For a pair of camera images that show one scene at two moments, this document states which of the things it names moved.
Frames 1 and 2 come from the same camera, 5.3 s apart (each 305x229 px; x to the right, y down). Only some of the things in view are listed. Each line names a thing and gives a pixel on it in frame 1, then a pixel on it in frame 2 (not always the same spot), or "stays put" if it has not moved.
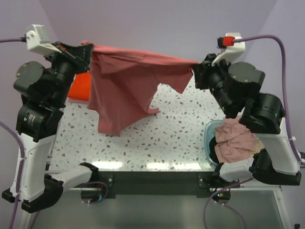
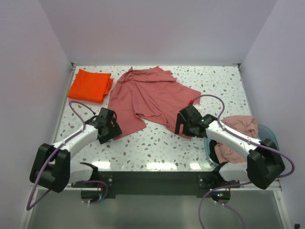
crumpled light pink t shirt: (235, 141) stays put
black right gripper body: (211, 77) -> (187, 130)
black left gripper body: (67, 63) -> (112, 131)
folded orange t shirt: (80, 88) stays put
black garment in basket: (212, 150) stays put
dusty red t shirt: (123, 83) -> (148, 93)
